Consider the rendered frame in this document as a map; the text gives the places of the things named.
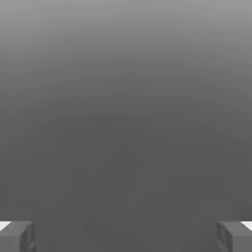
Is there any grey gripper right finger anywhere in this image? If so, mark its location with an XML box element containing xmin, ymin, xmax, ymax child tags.
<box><xmin>216</xmin><ymin>220</ymin><xmax>252</xmax><ymax>252</ymax></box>

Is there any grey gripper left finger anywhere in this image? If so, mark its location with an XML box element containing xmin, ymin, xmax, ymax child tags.
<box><xmin>0</xmin><ymin>220</ymin><xmax>37</xmax><ymax>252</ymax></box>

